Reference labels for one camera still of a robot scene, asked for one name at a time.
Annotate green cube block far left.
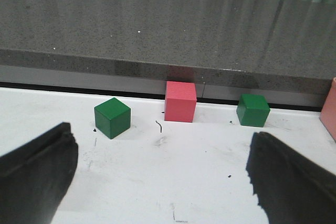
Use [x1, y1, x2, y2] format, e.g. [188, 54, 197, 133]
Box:
[94, 98, 131, 139]

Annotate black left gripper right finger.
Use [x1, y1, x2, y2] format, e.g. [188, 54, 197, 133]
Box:
[246, 132, 335, 223]

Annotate grey stone counter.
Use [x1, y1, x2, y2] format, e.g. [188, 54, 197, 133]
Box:
[1, 0, 335, 106]

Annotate green cube block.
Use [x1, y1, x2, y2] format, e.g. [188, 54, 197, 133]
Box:
[94, 98, 131, 139]
[236, 94, 270, 127]

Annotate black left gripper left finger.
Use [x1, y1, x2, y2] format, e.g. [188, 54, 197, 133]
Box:
[1, 122, 78, 223]

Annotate pink cube block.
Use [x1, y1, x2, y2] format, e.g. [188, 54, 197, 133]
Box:
[164, 81, 197, 123]

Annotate pink plastic bin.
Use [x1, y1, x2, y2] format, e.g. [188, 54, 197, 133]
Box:
[320, 77, 336, 141]

